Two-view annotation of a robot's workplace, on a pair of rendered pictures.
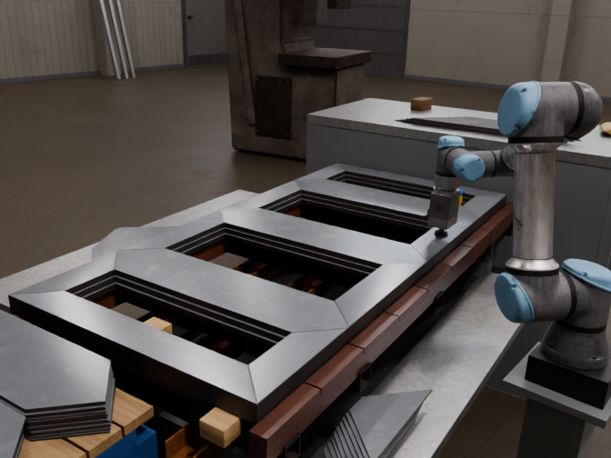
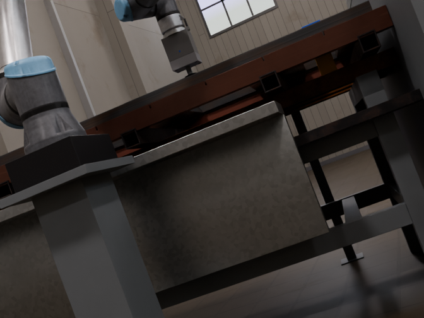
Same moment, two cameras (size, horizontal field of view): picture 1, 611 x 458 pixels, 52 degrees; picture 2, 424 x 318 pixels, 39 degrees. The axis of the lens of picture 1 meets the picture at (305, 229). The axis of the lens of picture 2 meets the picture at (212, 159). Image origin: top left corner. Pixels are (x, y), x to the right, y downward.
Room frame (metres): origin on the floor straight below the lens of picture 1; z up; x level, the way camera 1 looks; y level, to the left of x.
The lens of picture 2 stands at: (1.11, -2.12, 0.56)
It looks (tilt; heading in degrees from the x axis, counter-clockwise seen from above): 2 degrees up; 69
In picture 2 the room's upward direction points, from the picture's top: 21 degrees counter-clockwise
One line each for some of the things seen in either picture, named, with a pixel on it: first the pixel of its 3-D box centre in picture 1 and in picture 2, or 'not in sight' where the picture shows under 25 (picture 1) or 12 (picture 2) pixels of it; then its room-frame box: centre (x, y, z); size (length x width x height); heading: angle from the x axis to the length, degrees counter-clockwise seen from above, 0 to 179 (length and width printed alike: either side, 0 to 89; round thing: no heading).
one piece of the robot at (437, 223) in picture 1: (441, 204); (182, 49); (1.81, -0.41, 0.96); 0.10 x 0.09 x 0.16; 57
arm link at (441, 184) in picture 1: (446, 181); (172, 24); (1.80, -0.42, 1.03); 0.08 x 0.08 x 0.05
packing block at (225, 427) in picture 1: (220, 426); not in sight; (0.95, 0.15, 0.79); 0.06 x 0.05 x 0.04; 58
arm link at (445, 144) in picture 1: (450, 155); (161, 2); (1.80, -0.42, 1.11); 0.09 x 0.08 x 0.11; 12
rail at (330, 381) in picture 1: (432, 285); (127, 124); (1.58, -0.36, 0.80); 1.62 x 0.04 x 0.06; 148
